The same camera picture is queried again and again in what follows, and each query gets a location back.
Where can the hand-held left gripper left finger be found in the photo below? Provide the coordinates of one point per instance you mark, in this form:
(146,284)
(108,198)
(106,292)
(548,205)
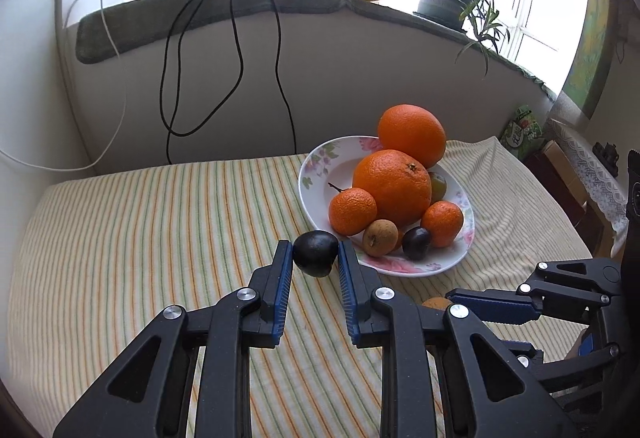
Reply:
(282,283)

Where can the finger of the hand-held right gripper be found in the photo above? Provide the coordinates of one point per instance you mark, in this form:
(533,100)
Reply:
(492,305)
(530,357)

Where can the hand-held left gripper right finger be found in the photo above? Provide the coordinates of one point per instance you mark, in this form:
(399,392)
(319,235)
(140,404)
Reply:
(350,293)

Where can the dark glossy chestnut-shaped fruit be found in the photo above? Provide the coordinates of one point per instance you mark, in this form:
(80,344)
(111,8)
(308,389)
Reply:
(312,255)

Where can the small tan fruit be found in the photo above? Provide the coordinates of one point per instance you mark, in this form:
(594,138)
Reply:
(436,303)

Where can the brown kiwi fruit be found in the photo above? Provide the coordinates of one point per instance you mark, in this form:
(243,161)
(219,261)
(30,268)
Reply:
(380,238)

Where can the small mandarin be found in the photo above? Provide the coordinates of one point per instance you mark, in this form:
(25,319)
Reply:
(442,223)
(352,210)

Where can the dark round plum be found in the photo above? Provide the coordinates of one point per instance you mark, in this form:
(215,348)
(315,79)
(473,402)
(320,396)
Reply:
(416,243)

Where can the white floral plate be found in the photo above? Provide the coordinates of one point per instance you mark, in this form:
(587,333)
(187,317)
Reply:
(320,168)

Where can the green round fruit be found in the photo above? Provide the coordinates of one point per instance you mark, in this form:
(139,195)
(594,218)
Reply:
(439,188)

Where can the large bumpy orange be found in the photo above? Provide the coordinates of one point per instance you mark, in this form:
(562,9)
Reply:
(390,190)

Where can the brown box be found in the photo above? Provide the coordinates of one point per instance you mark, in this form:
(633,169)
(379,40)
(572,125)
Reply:
(555,178)

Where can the white lace cloth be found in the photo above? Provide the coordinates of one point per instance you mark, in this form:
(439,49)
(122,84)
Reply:
(585,168)

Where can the green packet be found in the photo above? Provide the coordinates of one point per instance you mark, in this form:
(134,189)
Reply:
(522,131)

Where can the dark figurine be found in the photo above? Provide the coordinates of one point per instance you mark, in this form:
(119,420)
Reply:
(606,152)

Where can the grey windowsill mat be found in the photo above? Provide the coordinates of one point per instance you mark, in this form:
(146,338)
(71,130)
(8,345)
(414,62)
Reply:
(200,13)

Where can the green yellow wall poster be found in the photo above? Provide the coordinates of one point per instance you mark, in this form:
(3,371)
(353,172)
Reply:
(592,48)

